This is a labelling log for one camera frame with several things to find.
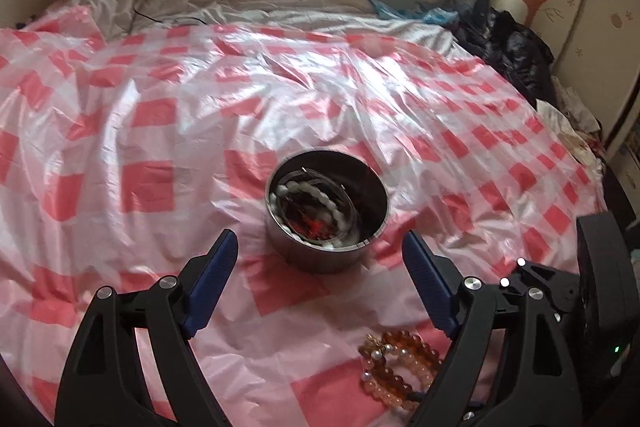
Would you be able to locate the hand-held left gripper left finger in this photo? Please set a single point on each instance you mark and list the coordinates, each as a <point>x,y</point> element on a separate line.
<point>220,267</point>

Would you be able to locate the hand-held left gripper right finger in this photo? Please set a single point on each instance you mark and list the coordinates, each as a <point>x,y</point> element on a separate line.
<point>425,272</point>

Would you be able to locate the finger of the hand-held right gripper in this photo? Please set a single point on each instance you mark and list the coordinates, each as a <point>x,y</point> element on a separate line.
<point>555,287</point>

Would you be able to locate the round steel bowl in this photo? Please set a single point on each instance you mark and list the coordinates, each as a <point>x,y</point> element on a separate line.
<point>325,262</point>

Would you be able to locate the white crumpled cloth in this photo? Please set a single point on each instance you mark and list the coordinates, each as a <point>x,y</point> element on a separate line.
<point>575,117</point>

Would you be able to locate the pink checked plastic sheet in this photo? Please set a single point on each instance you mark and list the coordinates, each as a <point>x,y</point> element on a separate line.
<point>150,107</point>

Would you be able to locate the black jacket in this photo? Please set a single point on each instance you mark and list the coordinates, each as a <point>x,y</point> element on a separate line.
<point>515,47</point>

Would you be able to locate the blue plastic bag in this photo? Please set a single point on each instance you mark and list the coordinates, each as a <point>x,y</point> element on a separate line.
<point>435,16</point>

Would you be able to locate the white bedsheet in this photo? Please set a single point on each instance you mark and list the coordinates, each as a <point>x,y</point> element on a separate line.
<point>300,14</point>

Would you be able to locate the tree print wardrobe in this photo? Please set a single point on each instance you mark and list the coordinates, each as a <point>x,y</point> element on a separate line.
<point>575,7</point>

